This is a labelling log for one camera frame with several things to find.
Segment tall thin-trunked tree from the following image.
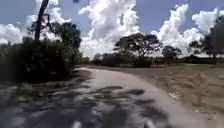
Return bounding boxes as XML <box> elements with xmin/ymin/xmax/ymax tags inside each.
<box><xmin>27</xmin><ymin>0</ymin><xmax>82</xmax><ymax>51</ymax></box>

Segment robot's own part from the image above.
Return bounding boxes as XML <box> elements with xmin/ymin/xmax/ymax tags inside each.
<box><xmin>144</xmin><ymin>119</ymin><xmax>156</xmax><ymax>128</ymax></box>
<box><xmin>72</xmin><ymin>120</ymin><xmax>82</xmax><ymax>128</ymax></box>

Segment dry grass field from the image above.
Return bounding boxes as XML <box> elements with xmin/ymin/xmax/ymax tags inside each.
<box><xmin>87</xmin><ymin>63</ymin><xmax>224</xmax><ymax>128</ymax></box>

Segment grey paved path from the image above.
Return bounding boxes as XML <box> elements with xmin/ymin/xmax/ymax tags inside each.
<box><xmin>0</xmin><ymin>67</ymin><xmax>214</xmax><ymax>128</ymax></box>

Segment dark green bushes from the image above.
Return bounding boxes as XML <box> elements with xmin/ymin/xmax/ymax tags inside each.
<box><xmin>0</xmin><ymin>35</ymin><xmax>84</xmax><ymax>84</ymax></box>

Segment low building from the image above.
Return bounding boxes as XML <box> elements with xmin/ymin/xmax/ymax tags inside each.
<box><xmin>181</xmin><ymin>54</ymin><xmax>218</xmax><ymax>65</ymax></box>

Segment row of trees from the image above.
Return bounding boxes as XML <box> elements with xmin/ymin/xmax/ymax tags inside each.
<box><xmin>89</xmin><ymin>14</ymin><xmax>224</xmax><ymax>68</ymax></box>

